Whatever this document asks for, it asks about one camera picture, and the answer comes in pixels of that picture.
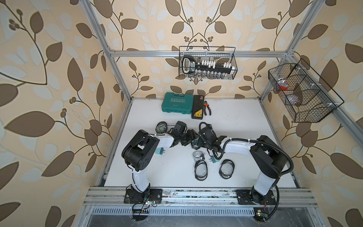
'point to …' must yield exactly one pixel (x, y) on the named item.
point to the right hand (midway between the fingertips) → (199, 141)
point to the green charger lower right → (213, 160)
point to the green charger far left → (159, 150)
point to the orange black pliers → (206, 104)
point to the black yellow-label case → (198, 107)
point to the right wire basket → (306, 96)
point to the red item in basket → (283, 88)
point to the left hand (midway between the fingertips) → (195, 136)
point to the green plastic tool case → (177, 103)
